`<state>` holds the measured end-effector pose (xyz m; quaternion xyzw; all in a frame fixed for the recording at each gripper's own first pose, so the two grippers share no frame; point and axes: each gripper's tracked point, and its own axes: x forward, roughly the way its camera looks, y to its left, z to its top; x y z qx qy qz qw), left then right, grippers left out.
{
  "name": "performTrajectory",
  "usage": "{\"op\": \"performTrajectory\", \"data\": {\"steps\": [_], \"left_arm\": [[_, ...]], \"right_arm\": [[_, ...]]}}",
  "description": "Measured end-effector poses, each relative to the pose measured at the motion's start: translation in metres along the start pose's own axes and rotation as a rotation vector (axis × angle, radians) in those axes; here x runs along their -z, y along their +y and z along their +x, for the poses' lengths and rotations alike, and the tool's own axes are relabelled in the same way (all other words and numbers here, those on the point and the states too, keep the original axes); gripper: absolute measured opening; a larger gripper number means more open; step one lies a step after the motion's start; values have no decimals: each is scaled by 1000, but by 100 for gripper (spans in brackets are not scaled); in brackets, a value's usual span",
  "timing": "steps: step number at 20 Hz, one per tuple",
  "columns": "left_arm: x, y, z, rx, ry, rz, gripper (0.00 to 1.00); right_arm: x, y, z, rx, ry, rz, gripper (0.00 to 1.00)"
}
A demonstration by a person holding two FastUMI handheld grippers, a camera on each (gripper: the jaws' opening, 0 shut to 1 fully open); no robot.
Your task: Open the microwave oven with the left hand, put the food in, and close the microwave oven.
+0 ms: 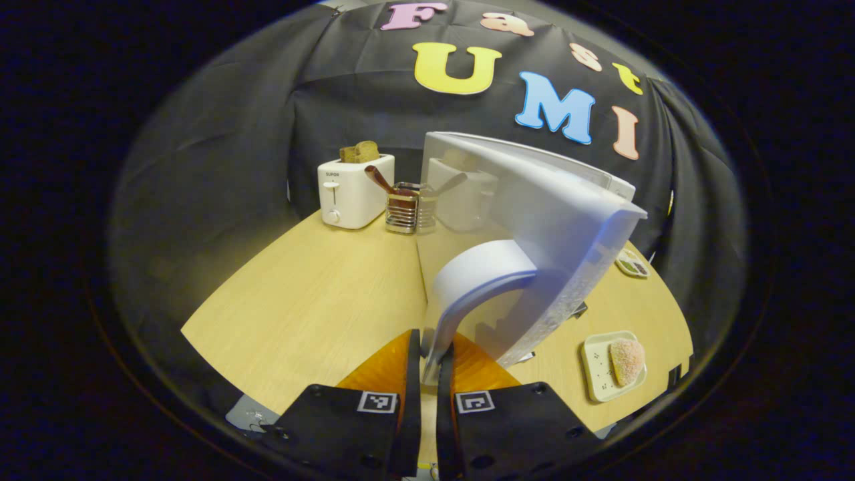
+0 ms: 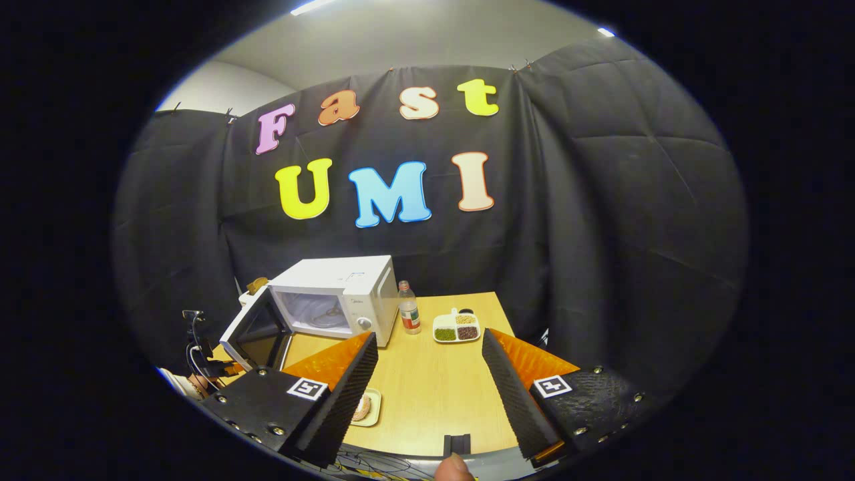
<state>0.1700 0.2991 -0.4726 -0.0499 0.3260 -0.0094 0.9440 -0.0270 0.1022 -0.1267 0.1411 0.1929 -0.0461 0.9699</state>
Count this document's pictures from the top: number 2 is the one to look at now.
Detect tangle of cables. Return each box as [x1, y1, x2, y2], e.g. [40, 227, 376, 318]
[333, 449, 436, 481]

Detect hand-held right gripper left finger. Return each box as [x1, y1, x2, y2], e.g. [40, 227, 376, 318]
[200, 331, 380, 468]

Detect white divided plate of beans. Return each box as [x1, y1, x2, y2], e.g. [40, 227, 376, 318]
[432, 308, 482, 345]

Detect clear bottle with red label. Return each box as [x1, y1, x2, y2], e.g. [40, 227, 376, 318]
[397, 280, 423, 335]

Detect small pale green plate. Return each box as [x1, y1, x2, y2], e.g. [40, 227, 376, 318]
[350, 387, 383, 429]

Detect white toaster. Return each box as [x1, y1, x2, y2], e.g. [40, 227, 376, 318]
[238, 284, 272, 309]

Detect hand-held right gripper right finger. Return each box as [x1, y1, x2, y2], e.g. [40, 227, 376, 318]
[481, 327, 663, 463]

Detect white microwave oven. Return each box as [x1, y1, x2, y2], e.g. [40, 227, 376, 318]
[220, 255, 401, 372]

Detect black backdrop cloth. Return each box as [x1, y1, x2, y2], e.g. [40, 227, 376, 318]
[112, 37, 749, 402]

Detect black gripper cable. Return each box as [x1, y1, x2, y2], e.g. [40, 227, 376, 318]
[186, 314, 216, 376]

